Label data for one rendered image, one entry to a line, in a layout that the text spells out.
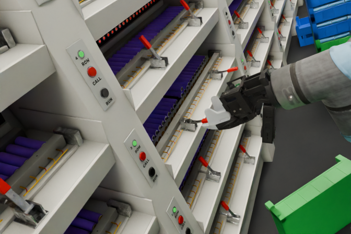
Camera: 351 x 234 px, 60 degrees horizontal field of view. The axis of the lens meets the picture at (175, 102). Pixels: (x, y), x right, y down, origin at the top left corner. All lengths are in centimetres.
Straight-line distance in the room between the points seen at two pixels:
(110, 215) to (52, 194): 18
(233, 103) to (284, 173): 74
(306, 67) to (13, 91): 50
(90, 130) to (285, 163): 103
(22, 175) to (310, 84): 52
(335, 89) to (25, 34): 53
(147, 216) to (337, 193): 63
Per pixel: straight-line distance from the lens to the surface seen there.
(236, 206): 111
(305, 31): 236
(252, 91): 68
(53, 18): 51
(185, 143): 78
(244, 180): 118
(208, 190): 91
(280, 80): 64
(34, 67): 48
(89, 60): 53
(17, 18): 50
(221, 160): 99
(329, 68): 62
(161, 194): 66
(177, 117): 83
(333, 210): 111
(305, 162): 141
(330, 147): 146
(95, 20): 58
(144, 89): 66
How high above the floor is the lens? 97
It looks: 26 degrees down
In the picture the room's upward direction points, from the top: 26 degrees counter-clockwise
